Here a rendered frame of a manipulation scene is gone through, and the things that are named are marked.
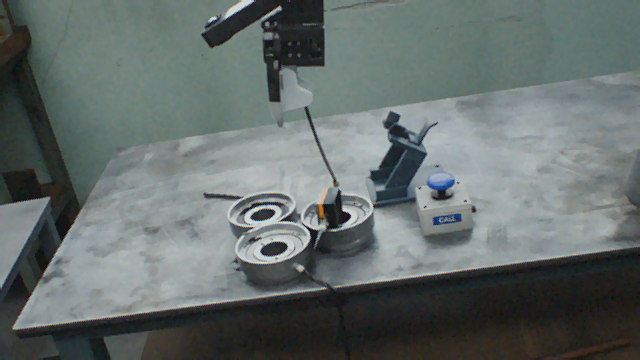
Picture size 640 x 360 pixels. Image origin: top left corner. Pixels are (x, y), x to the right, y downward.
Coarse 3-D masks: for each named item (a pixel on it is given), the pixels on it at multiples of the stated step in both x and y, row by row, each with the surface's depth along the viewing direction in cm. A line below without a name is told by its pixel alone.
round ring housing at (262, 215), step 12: (264, 192) 113; (276, 192) 112; (240, 204) 112; (288, 204) 111; (228, 216) 108; (252, 216) 110; (264, 216) 111; (276, 216) 108; (288, 216) 106; (240, 228) 105; (252, 228) 104
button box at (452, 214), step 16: (416, 192) 104; (432, 192) 103; (448, 192) 102; (464, 192) 102; (432, 208) 100; (448, 208) 100; (464, 208) 100; (432, 224) 101; (448, 224) 101; (464, 224) 101
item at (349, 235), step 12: (312, 204) 107; (348, 204) 108; (360, 204) 107; (372, 204) 104; (312, 216) 106; (348, 216) 106; (372, 216) 103; (312, 228) 101; (336, 228) 100; (348, 228) 100; (360, 228) 101; (372, 228) 103; (312, 240) 102; (324, 240) 101; (336, 240) 100; (348, 240) 100; (360, 240) 102
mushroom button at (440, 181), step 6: (438, 174) 102; (444, 174) 102; (450, 174) 102; (426, 180) 102; (432, 180) 101; (438, 180) 100; (444, 180) 100; (450, 180) 100; (432, 186) 100; (438, 186) 100; (444, 186) 100; (450, 186) 100; (438, 192) 102; (444, 192) 102
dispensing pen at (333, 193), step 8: (336, 184) 107; (328, 192) 103; (336, 192) 103; (328, 200) 101; (336, 200) 102; (328, 208) 101; (336, 208) 102; (328, 216) 100; (336, 216) 101; (320, 224) 99; (328, 224) 100; (336, 224) 102; (320, 232) 97
